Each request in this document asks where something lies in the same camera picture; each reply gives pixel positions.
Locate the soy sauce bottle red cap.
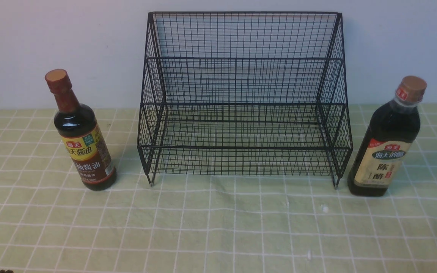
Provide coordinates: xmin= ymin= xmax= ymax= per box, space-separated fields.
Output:
xmin=44 ymin=69 xmax=117 ymax=191

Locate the vinegar bottle tan cap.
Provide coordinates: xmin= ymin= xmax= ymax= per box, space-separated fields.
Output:
xmin=347 ymin=75 xmax=427 ymax=197

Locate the green checkered tablecloth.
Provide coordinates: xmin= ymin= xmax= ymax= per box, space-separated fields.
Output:
xmin=0 ymin=104 xmax=437 ymax=273

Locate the black wire mesh shelf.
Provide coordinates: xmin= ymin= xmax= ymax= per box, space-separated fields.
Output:
xmin=137 ymin=11 xmax=353 ymax=188

